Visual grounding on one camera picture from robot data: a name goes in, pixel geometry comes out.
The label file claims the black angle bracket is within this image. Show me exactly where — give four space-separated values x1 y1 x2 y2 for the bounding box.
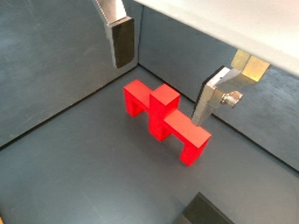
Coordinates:
173 192 235 224

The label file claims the red three-legged block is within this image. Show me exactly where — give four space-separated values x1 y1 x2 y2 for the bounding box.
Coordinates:
124 80 211 166

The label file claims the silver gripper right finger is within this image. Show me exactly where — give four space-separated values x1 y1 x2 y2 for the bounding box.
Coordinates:
191 49 270 126

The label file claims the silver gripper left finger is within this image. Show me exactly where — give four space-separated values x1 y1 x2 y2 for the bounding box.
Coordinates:
92 0 135 68

